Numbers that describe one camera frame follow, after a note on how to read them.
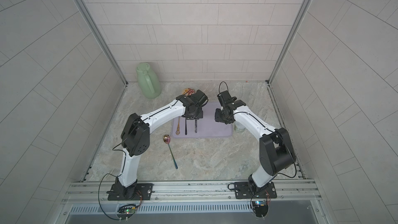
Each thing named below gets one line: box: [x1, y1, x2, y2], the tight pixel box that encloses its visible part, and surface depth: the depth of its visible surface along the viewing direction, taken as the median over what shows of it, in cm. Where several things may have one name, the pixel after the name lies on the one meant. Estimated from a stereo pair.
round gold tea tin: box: [182, 87, 196, 96], surface depth 110 cm
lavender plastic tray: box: [171, 101, 234, 138], surface depth 91 cm
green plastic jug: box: [136, 62, 162, 100], surface depth 95 cm
